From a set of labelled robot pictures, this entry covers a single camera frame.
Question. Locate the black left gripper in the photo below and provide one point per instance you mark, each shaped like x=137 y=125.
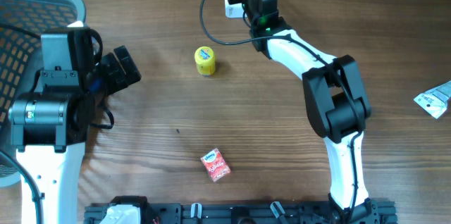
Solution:
x=120 y=81

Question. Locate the yellow lidded jar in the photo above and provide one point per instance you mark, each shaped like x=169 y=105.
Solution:
x=205 y=60

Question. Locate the red tissue pack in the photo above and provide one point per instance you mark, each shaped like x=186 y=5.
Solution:
x=215 y=165

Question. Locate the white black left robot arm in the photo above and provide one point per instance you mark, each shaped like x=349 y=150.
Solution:
x=50 y=123

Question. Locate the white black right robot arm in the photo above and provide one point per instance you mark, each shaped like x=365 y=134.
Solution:
x=336 y=102

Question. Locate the white barcode scanner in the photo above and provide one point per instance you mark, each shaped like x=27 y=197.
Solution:
x=233 y=10

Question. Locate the grey plastic shopping basket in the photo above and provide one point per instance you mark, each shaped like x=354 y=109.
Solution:
x=21 y=52

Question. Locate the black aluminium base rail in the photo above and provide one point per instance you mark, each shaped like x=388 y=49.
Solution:
x=134 y=209

